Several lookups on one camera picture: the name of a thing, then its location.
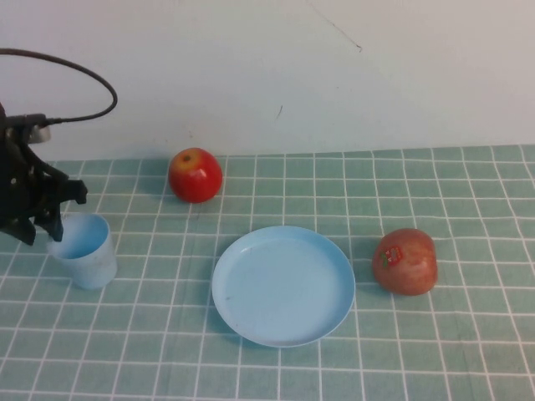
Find pale red apple with sticker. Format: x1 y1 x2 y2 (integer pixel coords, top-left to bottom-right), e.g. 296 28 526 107
371 227 439 297

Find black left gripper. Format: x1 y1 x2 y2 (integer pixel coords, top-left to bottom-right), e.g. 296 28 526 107
0 102 89 247

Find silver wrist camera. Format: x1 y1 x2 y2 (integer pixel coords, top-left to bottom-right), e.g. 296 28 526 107
23 113 52 145

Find light blue plastic cup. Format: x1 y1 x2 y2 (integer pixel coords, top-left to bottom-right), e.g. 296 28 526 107
46 213 118 291

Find green white checkered tablecloth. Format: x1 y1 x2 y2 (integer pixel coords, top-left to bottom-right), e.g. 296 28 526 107
0 144 535 401

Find shiny red yellow apple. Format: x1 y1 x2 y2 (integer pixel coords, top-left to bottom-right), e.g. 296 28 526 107
168 147 224 205

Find light blue round plate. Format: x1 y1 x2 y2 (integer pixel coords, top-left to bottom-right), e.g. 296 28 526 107
211 226 357 349

